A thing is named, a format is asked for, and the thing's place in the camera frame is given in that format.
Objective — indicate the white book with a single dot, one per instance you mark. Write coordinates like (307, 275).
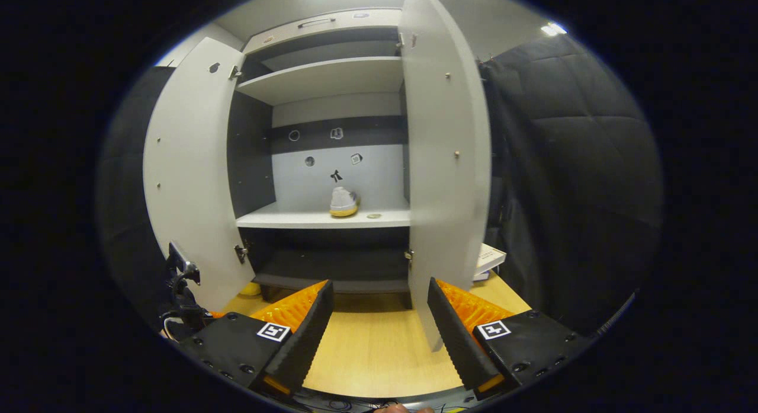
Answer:
(491, 258)

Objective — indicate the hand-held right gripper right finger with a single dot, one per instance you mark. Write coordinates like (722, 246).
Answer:
(453, 330)

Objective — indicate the yellow plush toy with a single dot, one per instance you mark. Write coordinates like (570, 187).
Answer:
(250, 289)

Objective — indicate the grey cabinet drawer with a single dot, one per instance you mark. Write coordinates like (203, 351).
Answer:
(355, 23)

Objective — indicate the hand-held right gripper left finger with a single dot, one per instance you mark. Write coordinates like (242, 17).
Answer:
(308, 330)

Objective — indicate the grey white shoe cabinet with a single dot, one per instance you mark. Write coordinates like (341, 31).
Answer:
(323, 78)

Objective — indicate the black backdrop cloth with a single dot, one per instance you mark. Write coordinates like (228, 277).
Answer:
(580, 164)

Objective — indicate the white striped canvas shoe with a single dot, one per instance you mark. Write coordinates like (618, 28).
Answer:
(343, 202)

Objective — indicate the ceiling light panel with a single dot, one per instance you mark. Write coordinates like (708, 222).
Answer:
(553, 29)

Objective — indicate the white shoe cabinet door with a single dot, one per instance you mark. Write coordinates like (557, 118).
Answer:
(444, 194)
(189, 164)

